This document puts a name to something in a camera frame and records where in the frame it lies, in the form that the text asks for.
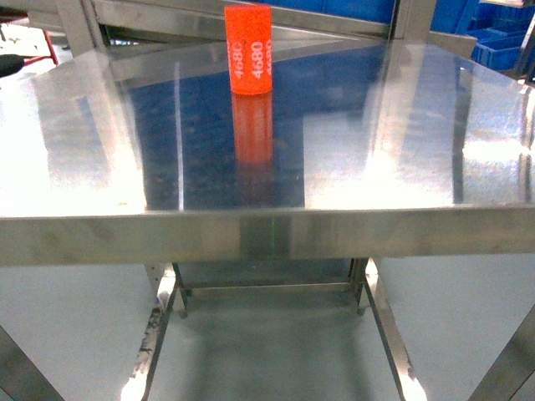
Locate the orange cylindrical capacitor 4680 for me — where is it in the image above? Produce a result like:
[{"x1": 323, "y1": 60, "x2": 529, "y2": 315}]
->
[{"x1": 224, "y1": 4, "x2": 273, "y2": 95}]

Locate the small blue bin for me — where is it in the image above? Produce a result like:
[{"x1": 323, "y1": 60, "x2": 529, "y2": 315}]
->
[{"x1": 472, "y1": 36, "x2": 524, "y2": 71}]

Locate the stainless steel shelf rack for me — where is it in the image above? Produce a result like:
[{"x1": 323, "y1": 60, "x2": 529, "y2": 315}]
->
[{"x1": 1, "y1": 1, "x2": 476, "y2": 58}]

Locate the black office chair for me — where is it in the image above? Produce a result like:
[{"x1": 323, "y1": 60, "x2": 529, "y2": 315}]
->
[{"x1": 0, "y1": 53, "x2": 25, "y2": 78}]

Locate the red metal rack frame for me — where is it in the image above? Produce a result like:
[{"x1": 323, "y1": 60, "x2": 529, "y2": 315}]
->
[{"x1": 1, "y1": 16, "x2": 59, "y2": 66}]

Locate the large blue plastic crate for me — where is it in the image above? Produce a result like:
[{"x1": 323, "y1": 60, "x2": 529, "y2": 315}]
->
[{"x1": 263, "y1": 0, "x2": 395, "y2": 23}]

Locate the stainless steel table frame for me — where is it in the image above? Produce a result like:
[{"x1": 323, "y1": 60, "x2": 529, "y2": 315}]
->
[{"x1": 1, "y1": 207, "x2": 534, "y2": 400}]

